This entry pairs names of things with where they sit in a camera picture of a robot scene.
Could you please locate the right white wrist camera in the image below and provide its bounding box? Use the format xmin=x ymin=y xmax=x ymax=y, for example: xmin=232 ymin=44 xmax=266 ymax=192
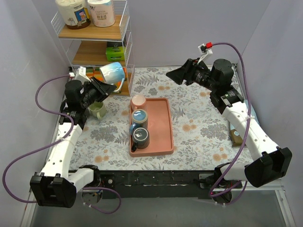
xmin=198 ymin=42 xmax=213 ymax=63

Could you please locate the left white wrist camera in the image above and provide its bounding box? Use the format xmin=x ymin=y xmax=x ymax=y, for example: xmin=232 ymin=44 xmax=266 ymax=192
xmin=69 ymin=66 xmax=90 ymax=84

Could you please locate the pink mug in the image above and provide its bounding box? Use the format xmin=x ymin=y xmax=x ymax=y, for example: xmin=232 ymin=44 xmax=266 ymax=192
xmin=131 ymin=95 xmax=147 ymax=111

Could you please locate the brown toilet paper pack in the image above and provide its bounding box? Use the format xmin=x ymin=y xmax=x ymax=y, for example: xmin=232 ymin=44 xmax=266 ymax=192
xmin=55 ymin=0 xmax=91 ymax=29

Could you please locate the blue butterfly mug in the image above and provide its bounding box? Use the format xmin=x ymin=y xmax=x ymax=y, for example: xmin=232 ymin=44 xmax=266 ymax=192
xmin=129 ymin=109 xmax=148 ymax=136

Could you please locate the green mug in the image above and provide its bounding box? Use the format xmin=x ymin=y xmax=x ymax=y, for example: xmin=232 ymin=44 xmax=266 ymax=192
xmin=88 ymin=102 xmax=107 ymax=120

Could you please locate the white toilet paper pack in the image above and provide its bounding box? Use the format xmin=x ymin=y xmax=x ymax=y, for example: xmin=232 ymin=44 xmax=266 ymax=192
xmin=88 ymin=0 xmax=116 ymax=27

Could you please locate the aluminium frame rail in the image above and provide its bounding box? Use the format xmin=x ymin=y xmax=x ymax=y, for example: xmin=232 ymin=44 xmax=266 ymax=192
xmin=29 ymin=171 xmax=286 ymax=192

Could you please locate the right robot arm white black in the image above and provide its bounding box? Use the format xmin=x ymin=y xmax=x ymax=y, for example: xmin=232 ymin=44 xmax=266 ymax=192
xmin=166 ymin=59 xmax=292 ymax=188

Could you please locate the blue chips bag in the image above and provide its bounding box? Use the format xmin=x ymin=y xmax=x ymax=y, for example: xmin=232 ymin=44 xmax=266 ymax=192
xmin=227 ymin=100 xmax=249 ymax=147

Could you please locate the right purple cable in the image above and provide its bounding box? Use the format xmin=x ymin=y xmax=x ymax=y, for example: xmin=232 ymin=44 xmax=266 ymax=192
xmin=208 ymin=42 xmax=250 ymax=205

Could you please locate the pink plastic tray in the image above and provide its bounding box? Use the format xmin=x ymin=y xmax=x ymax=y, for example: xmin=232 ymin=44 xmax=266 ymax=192
xmin=129 ymin=97 xmax=174 ymax=157

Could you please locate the white wire wooden shelf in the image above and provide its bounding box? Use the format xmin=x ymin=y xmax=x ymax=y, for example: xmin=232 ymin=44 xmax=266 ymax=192
xmin=51 ymin=0 xmax=134 ymax=96

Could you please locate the black mug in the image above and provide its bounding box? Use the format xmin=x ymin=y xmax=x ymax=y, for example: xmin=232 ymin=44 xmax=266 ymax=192
xmin=131 ymin=127 xmax=150 ymax=152

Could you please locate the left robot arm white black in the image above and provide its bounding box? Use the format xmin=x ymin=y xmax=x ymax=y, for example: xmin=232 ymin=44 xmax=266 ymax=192
xmin=30 ymin=77 xmax=116 ymax=208

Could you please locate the light blue white mug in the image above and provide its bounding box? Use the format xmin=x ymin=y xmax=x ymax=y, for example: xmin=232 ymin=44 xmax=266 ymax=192
xmin=99 ymin=62 xmax=125 ymax=93

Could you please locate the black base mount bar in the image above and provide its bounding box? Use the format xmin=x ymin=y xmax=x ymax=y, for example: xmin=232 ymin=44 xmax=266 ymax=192
xmin=84 ymin=170 xmax=215 ymax=199

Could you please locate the floral table mat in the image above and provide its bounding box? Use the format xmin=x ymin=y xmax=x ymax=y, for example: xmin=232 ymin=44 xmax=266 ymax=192
xmin=70 ymin=67 xmax=238 ymax=170

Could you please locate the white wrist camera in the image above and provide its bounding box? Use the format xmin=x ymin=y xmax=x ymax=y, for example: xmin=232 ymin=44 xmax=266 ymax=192
xmin=69 ymin=66 xmax=90 ymax=84
xmin=198 ymin=42 xmax=213 ymax=63

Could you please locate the green tissue box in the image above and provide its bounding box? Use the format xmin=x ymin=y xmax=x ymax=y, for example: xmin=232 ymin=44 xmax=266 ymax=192
xmin=106 ymin=42 xmax=125 ymax=61

